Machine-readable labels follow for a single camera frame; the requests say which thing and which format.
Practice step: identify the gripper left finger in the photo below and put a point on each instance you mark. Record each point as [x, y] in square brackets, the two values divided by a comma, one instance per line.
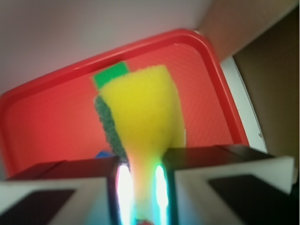
[80, 192]

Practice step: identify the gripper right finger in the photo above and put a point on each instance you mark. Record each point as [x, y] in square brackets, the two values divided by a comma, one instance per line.
[228, 185]

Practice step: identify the yellow sponge with green scourer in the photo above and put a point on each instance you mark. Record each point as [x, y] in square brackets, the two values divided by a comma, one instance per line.
[142, 118]

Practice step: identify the blue sponge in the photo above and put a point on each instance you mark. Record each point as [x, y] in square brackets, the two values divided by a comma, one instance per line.
[104, 154]

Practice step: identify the red plastic tray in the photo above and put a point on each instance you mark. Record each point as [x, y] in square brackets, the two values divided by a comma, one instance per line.
[53, 118]

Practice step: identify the green rectangular block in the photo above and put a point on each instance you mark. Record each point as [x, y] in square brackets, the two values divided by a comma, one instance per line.
[103, 77]

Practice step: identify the brown cardboard panel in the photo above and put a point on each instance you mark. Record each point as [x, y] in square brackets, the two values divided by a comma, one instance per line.
[263, 38]

